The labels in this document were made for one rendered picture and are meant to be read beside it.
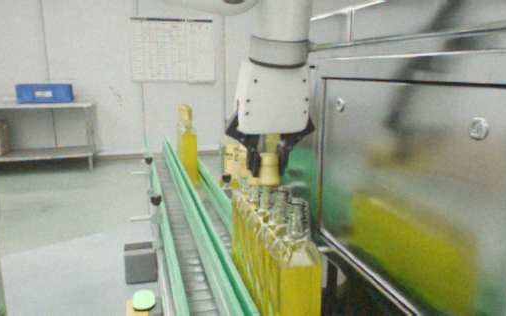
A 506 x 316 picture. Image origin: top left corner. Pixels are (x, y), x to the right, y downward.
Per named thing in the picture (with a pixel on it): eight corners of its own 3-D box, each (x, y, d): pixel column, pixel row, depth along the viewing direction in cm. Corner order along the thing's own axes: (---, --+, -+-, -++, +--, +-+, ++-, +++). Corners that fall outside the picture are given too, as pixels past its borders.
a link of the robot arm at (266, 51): (306, 30, 60) (303, 51, 61) (244, 29, 58) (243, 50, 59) (327, 43, 54) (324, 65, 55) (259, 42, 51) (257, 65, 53)
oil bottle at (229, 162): (240, 198, 142) (240, 120, 136) (224, 200, 140) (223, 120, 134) (234, 193, 147) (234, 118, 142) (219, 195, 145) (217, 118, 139)
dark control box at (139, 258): (156, 281, 113) (155, 252, 111) (125, 285, 111) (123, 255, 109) (155, 268, 121) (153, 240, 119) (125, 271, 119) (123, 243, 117)
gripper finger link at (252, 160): (255, 128, 63) (252, 168, 66) (234, 128, 62) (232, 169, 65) (261, 137, 60) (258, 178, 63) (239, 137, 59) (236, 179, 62)
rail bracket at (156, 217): (164, 250, 103) (162, 196, 100) (132, 253, 101) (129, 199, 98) (163, 243, 106) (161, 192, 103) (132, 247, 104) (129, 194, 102)
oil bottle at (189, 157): (198, 183, 160) (196, 108, 154) (183, 184, 159) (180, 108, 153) (196, 179, 166) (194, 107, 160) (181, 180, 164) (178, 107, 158)
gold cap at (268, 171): (282, 185, 63) (283, 156, 62) (259, 187, 62) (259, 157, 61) (275, 179, 66) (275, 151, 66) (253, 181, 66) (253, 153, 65)
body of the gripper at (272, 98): (304, 44, 61) (295, 118, 66) (234, 43, 58) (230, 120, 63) (325, 58, 54) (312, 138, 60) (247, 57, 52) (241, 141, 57)
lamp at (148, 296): (155, 310, 87) (155, 296, 86) (132, 313, 86) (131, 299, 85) (154, 298, 91) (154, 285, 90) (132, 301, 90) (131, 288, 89)
